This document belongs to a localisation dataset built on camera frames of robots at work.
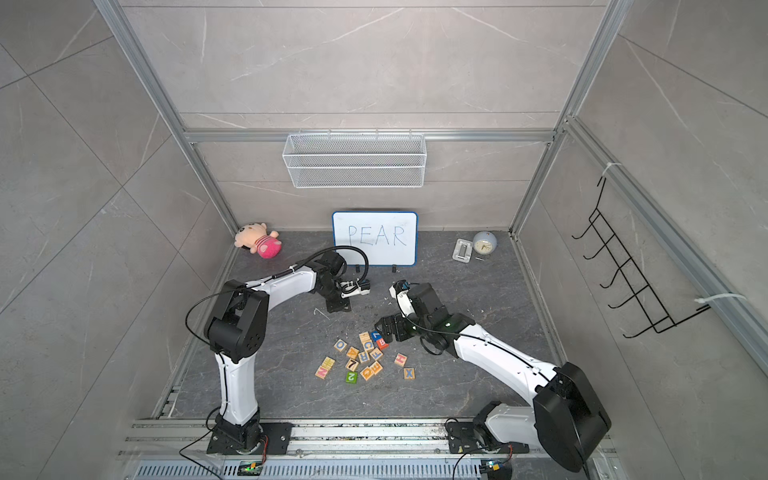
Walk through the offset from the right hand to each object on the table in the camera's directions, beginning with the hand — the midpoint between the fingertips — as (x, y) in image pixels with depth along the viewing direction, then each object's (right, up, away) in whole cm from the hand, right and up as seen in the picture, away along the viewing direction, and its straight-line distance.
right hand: (392, 322), depth 82 cm
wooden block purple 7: (-12, -13, +3) cm, 18 cm away
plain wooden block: (-9, -6, +9) cm, 14 cm away
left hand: (-14, +5, +17) cm, 22 cm away
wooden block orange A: (-12, -10, +6) cm, 17 cm away
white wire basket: (-13, +51, +19) cm, 56 cm away
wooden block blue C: (-7, -9, +6) cm, 13 cm away
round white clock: (+34, +23, +26) cm, 49 cm away
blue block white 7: (-5, -6, +9) cm, 12 cm away
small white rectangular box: (+27, +21, +32) cm, 47 cm away
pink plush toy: (-50, +25, +27) cm, 62 cm away
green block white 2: (-11, -16, +1) cm, 19 cm away
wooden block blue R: (-8, -11, +4) cm, 15 cm away
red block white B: (-3, -8, +7) cm, 11 cm away
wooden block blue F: (-5, -11, +5) cm, 13 cm away
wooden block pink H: (+2, -12, +4) cm, 13 cm away
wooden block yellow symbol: (-19, -13, +4) cm, 23 cm away
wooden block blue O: (-16, -9, +6) cm, 19 cm away
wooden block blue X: (+5, -15, +2) cm, 16 cm away
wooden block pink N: (-20, -15, +2) cm, 25 cm away
